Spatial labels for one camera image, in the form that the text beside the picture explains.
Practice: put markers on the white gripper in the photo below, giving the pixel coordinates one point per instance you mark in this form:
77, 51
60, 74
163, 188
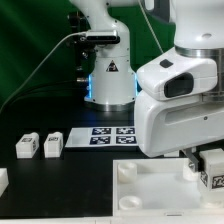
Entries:
168, 126

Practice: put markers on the white square tabletop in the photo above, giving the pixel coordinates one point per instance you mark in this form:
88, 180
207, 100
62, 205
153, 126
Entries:
159, 187

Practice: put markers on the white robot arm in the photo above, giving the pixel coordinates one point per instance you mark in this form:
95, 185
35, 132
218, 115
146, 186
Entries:
178, 98

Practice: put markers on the white marker tag plate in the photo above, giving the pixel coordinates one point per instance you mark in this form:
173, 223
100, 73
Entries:
101, 137

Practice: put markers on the white left obstacle block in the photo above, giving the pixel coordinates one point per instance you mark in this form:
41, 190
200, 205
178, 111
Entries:
3, 180

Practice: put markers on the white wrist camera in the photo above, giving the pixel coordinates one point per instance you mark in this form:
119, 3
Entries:
172, 75

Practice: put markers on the grey camera on base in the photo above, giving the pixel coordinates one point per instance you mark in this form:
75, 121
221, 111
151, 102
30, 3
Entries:
101, 37

